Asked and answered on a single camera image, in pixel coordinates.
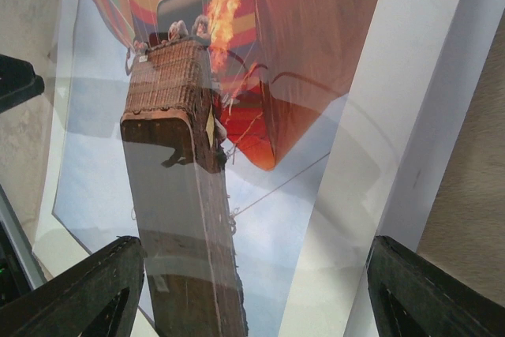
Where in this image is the hot air balloon photo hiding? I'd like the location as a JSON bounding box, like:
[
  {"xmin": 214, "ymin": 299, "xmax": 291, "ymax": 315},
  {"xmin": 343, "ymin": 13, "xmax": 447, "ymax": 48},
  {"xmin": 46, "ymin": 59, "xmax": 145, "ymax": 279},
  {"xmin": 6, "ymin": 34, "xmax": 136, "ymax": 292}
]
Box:
[{"xmin": 53, "ymin": 0, "xmax": 377, "ymax": 336}]

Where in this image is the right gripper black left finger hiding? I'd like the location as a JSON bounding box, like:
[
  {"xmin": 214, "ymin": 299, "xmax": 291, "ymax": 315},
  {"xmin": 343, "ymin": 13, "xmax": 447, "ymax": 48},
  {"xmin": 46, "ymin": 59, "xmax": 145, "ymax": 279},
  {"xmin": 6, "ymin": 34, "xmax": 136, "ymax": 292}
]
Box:
[{"xmin": 1, "ymin": 236, "xmax": 145, "ymax": 336}]

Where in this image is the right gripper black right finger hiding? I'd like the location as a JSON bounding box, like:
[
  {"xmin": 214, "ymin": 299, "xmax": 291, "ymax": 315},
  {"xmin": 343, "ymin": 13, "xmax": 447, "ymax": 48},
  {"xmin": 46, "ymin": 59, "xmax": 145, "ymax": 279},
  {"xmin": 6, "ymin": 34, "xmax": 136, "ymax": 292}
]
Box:
[{"xmin": 367, "ymin": 235, "xmax": 504, "ymax": 336}]

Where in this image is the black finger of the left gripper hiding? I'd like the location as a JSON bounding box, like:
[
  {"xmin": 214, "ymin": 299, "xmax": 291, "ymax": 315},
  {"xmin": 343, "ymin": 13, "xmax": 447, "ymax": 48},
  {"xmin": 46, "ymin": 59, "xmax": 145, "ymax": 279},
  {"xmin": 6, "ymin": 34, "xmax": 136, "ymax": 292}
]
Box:
[{"xmin": 1, "ymin": 54, "xmax": 45, "ymax": 113}]

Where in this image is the white mat board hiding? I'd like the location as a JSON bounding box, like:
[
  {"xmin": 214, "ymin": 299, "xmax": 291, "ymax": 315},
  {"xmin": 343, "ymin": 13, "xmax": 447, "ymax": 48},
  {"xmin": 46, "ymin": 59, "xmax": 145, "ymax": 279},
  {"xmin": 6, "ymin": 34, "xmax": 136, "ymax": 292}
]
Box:
[{"xmin": 35, "ymin": 0, "xmax": 504, "ymax": 336}]

